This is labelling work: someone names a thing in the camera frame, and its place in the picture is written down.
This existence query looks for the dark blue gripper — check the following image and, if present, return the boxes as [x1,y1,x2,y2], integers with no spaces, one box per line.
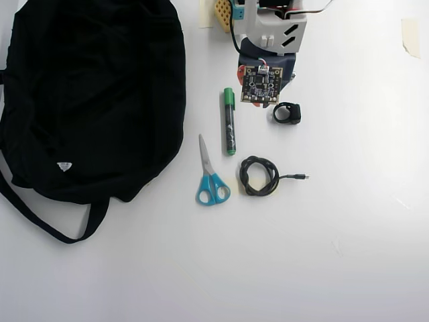
[237,36,298,109]

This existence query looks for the green and black marker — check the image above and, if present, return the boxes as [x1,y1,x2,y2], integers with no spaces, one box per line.
[221,87,238,158]

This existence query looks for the black fabric bag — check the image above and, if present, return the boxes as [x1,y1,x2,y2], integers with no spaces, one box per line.
[0,0,187,245]

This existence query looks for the yellow perforated block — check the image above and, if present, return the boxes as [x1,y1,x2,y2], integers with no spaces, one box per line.
[213,0,235,34]

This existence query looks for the beige tape strip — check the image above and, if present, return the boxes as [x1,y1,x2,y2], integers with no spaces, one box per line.
[199,0,215,28]

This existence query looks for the pale yellow tape patch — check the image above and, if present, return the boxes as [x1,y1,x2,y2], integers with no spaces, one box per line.
[231,176,281,196]

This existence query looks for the large beige tape piece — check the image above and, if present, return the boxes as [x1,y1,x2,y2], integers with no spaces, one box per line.
[401,18,422,58]

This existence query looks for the bare camera circuit board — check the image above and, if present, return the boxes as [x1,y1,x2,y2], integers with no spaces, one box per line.
[240,65,283,104]

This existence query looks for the black ring strap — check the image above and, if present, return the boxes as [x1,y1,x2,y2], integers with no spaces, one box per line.
[270,102,302,125]

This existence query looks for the black camera wire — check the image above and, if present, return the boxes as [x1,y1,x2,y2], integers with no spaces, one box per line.
[229,0,243,55]

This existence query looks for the coiled black USB cable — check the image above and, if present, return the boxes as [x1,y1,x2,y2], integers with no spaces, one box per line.
[239,155,310,198]

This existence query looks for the blue handled scissors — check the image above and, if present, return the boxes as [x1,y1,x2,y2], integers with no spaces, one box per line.
[196,133,231,206]

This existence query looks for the red white black servo wire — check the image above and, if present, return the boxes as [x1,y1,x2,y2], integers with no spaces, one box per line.
[274,0,336,18]

